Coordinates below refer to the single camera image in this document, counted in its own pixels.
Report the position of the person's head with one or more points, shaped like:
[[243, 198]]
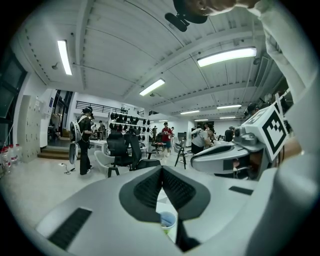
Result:
[[220, 7]]

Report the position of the ceiling tube light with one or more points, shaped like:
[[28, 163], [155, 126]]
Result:
[[65, 57], [190, 112], [228, 107], [152, 87], [226, 57]]

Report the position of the black head-mounted camera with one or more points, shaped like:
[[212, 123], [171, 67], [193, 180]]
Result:
[[178, 21]]

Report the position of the group of clear water bottles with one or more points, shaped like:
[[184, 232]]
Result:
[[12, 156]]

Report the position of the person's right forearm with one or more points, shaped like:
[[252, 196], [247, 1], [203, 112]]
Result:
[[293, 150]]

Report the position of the table with patterned white cloth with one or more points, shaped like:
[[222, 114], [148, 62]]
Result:
[[166, 203]]

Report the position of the green cup with blue inside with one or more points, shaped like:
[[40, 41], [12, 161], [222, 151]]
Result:
[[168, 218]]

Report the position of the grey locker cabinet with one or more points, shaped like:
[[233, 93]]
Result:
[[32, 130]]

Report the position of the black office chair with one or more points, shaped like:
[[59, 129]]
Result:
[[117, 147], [136, 150]]

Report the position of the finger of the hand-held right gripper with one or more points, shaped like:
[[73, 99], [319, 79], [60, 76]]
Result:
[[210, 162]]

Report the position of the wooden steps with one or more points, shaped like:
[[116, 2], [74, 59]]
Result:
[[55, 152]]

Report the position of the white shelf with black helmets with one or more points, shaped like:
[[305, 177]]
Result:
[[130, 125]]

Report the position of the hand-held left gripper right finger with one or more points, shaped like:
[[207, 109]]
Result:
[[225, 207]]

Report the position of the white standing device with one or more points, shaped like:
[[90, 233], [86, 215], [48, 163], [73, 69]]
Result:
[[73, 130]]

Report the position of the person's white shirt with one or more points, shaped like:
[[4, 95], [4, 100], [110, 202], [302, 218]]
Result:
[[287, 62]]

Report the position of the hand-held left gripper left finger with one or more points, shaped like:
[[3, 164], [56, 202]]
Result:
[[100, 212]]

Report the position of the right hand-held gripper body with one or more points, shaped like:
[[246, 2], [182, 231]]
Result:
[[272, 130]]

